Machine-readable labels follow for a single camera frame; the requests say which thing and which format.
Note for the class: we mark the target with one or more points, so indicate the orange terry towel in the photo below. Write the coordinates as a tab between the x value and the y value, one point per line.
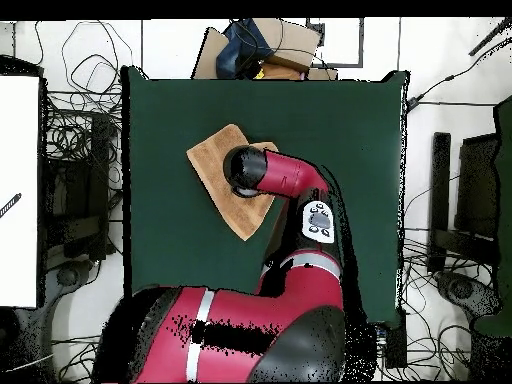
208	160

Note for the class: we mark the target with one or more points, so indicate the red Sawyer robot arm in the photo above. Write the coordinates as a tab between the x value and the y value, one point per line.
292	176

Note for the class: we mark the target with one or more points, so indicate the flat brown cardboard sheet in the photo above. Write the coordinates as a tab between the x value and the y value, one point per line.
208	60

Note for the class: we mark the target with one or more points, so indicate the dark green table cloth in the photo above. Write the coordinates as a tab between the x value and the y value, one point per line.
180	248

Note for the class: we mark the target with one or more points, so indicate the blue jeans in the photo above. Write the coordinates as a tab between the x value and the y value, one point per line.
232	60

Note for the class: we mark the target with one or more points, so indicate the brown cardboard box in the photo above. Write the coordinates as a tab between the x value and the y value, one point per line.
296	44

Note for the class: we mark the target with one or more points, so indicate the black equipment rack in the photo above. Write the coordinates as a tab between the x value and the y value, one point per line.
76	200

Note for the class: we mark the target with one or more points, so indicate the black stand base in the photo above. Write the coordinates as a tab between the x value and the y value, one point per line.
464	288
66	276

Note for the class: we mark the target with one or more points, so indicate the white panel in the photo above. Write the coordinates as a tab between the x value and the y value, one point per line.
20	160

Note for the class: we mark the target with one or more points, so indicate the black rod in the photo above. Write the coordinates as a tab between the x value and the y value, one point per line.
490	40

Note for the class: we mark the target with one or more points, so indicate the grey square floor frame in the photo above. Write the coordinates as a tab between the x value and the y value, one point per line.
340	65

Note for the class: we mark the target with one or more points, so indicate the black chair frame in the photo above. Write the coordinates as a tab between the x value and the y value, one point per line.
476	188

